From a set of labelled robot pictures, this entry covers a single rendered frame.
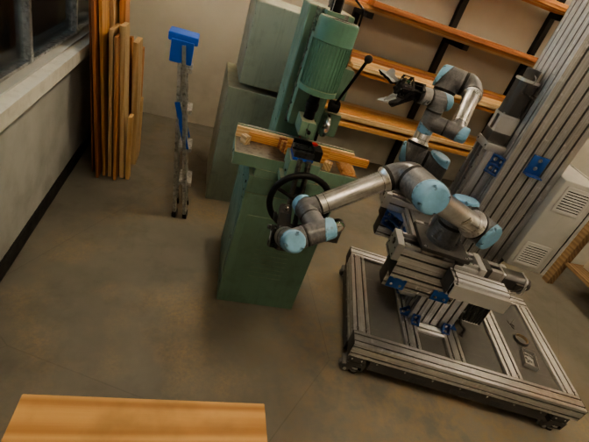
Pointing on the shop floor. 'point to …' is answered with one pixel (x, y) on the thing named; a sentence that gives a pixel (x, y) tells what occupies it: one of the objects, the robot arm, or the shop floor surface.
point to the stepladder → (183, 42)
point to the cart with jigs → (133, 420)
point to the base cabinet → (257, 254)
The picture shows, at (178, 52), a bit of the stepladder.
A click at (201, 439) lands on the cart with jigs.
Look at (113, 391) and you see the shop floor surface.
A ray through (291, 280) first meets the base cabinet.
